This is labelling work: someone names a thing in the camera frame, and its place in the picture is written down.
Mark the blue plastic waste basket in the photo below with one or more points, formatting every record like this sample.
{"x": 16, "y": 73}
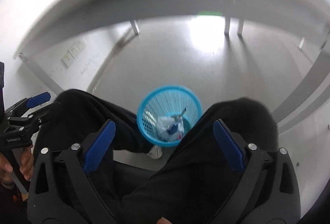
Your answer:
{"x": 174, "y": 101}

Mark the person's right hand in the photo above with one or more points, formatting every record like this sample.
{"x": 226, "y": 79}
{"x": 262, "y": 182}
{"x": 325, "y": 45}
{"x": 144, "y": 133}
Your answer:
{"x": 163, "y": 221}

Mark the person's left hand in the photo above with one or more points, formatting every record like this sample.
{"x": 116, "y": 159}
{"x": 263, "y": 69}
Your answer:
{"x": 26, "y": 168}

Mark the person's black trouser legs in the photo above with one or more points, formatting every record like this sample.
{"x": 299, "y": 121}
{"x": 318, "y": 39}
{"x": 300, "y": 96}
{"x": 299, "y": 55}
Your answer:
{"x": 196, "y": 179}

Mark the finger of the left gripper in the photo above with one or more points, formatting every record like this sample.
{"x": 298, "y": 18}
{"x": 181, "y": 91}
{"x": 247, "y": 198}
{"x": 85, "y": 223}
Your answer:
{"x": 43, "y": 113}
{"x": 36, "y": 100}

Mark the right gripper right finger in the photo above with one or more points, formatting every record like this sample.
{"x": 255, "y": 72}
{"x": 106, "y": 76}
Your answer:
{"x": 267, "y": 191}

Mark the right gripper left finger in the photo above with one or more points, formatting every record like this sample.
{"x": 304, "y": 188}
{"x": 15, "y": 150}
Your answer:
{"x": 45, "y": 205}

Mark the clear plastic wrap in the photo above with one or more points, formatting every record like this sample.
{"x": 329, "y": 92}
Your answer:
{"x": 167, "y": 129}

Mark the white wall socket plate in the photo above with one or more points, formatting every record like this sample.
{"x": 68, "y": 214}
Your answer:
{"x": 73, "y": 52}

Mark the white shoe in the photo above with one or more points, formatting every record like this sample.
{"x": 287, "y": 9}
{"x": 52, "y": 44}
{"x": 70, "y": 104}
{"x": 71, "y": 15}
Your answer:
{"x": 155, "y": 152}

